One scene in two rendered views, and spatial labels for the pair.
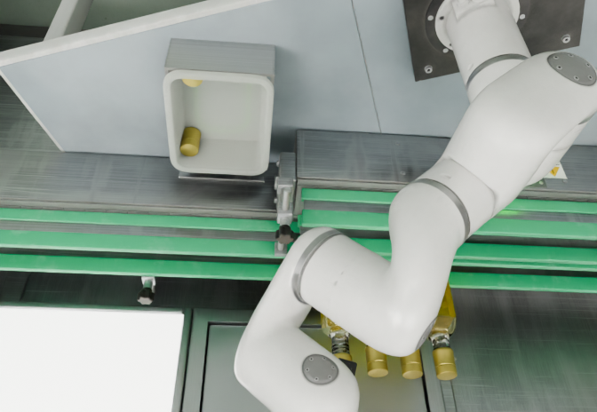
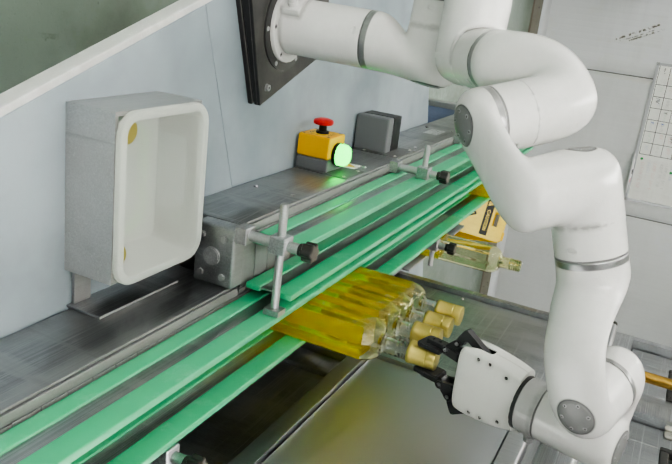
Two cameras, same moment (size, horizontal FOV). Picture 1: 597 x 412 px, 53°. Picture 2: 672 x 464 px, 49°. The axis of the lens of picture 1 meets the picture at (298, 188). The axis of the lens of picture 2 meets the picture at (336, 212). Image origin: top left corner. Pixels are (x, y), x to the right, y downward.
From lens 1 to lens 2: 92 cm
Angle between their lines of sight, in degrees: 57
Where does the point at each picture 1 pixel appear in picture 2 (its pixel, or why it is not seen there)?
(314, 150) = (217, 209)
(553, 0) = not seen: hidden behind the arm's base
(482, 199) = not seen: hidden behind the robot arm
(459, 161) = (479, 23)
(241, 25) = (130, 69)
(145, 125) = (26, 267)
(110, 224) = (97, 396)
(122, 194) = (71, 361)
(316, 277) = (518, 101)
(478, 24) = (324, 8)
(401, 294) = (576, 62)
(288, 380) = (583, 159)
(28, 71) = not seen: outside the picture
